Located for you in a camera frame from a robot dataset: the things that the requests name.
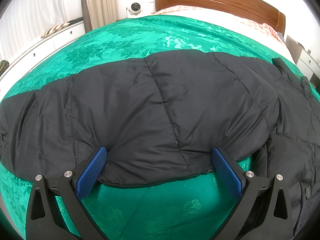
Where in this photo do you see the black puffer jacket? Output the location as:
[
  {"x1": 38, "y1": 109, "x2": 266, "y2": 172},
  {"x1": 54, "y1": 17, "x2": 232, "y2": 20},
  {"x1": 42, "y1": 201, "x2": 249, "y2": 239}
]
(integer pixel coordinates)
[{"x1": 0, "y1": 49, "x2": 320, "y2": 238}]

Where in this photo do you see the green bedspread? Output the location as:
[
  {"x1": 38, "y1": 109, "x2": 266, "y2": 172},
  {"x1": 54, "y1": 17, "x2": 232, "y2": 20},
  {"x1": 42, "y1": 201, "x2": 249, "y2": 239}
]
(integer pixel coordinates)
[{"x1": 0, "y1": 15, "x2": 320, "y2": 240}]

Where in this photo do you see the white dresser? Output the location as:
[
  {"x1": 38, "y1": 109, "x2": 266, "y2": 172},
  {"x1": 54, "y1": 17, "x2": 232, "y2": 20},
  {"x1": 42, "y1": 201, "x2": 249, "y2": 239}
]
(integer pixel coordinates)
[{"x1": 285, "y1": 36, "x2": 319, "y2": 86}]

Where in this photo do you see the white window bench cabinet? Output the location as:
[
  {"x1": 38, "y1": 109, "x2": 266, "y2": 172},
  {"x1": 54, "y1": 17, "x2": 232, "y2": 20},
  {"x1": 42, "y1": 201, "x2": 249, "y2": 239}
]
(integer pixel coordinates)
[{"x1": 1, "y1": 18, "x2": 85, "y2": 94}]

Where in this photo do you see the pink striped bed sheet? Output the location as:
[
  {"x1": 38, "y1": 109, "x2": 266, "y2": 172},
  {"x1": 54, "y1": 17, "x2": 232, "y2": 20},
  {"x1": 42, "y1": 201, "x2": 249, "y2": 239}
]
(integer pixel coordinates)
[{"x1": 155, "y1": 5, "x2": 294, "y2": 62}]

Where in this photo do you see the striped cloth on bench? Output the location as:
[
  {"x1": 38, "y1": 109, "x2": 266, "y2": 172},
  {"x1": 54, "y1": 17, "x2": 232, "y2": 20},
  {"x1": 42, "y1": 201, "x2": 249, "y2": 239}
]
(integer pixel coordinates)
[{"x1": 41, "y1": 22, "x2": 70, "y2": 38}]

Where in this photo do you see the white sheer curtain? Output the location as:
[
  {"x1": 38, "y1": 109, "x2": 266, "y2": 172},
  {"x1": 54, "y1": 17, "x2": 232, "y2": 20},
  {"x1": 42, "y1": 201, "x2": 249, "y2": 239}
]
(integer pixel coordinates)
[{"x1": 1, "y1": 0, "x2": 82, "y2": 62}]

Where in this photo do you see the beige curtain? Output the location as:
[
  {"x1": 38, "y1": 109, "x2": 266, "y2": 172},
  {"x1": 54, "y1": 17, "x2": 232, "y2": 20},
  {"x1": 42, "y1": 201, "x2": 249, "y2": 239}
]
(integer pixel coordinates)
[{"x1": 81, "y1": 0, "x2": 120, "y2": 33}]

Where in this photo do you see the wooden headboard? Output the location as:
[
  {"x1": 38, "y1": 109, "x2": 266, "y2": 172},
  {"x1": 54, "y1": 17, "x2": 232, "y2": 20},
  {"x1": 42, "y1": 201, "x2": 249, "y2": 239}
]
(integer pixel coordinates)
[{"x1": 155, "y1": 0, "x2": 286, "y2": 34}]

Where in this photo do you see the white round fan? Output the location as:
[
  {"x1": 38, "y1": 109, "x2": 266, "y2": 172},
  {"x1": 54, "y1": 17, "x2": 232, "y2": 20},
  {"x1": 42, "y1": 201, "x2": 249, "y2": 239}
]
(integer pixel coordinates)
[{"x1": 128, "y1": 2, "x2": 141, "y2": 15}]

